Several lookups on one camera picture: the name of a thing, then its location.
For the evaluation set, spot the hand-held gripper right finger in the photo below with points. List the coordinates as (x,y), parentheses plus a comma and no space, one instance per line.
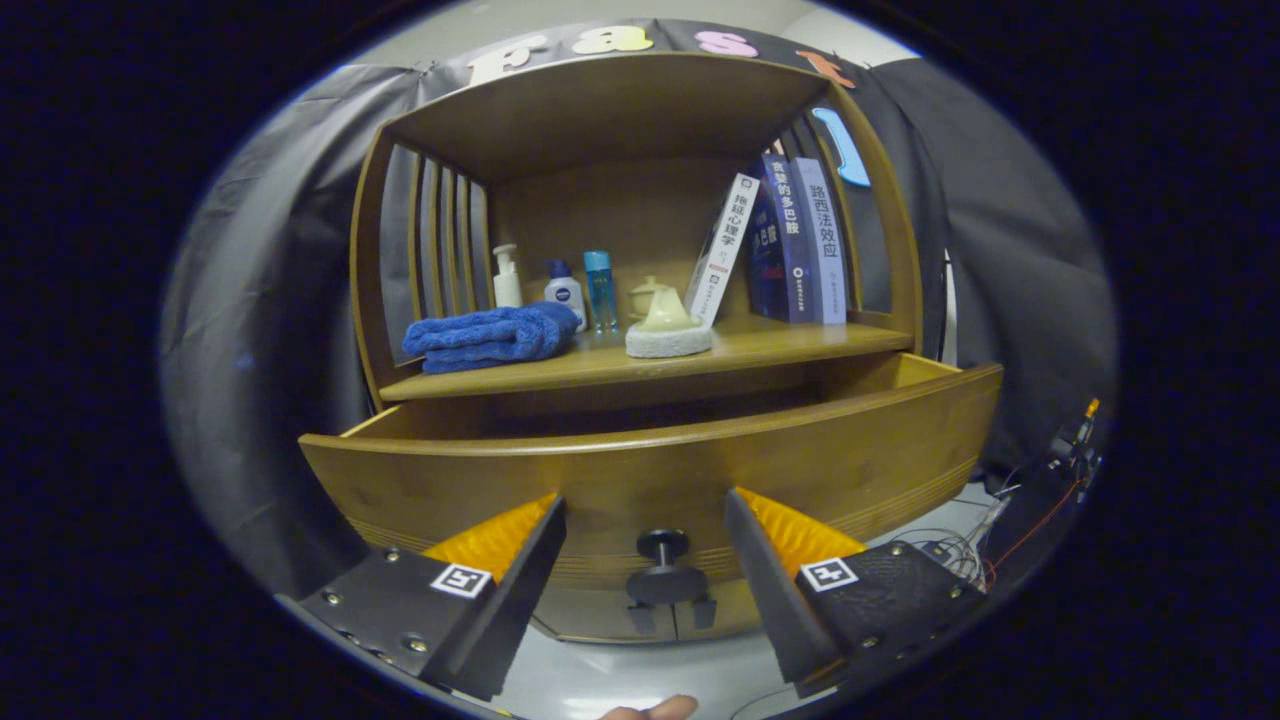
(770,590)

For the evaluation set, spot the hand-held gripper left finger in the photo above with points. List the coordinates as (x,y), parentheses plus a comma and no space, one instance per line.
(520,590)

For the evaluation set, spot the black drawer knob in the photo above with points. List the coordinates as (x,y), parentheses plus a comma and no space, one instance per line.
(663,545)

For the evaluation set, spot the wooden drawer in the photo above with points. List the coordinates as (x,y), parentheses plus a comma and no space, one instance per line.
(640,480)

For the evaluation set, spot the wooden cabinet door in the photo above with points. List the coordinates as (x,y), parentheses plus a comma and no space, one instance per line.
(590,615)
(735,615)

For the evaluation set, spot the wooden countertop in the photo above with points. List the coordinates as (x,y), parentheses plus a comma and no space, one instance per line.
(780,345)

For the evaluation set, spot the wooden cabinet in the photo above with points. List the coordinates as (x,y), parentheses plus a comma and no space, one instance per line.
(600,110)

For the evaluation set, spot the blue folded towel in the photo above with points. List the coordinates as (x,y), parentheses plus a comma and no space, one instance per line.
(490,338)

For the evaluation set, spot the white bottle with blue cap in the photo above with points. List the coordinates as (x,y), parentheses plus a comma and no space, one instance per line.
(565,292)

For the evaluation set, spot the white pump bottle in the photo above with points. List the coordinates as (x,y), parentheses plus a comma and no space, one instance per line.
(507,285)

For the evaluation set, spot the clear blue bottle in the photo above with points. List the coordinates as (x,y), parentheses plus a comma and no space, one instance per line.
(600,290)

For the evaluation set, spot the cream lidded teacup with saucer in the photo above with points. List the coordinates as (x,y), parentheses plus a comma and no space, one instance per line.
(640,298)

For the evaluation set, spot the black device with orange tip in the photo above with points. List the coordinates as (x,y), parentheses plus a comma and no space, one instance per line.
(1075,445)

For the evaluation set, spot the dark blue book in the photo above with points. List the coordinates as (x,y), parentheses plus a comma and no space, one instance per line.
(785,250)

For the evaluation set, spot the light blue book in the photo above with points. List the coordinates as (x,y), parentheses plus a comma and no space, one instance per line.
(825,250)

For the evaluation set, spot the white book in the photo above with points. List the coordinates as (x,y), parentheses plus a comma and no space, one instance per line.
(725,245)

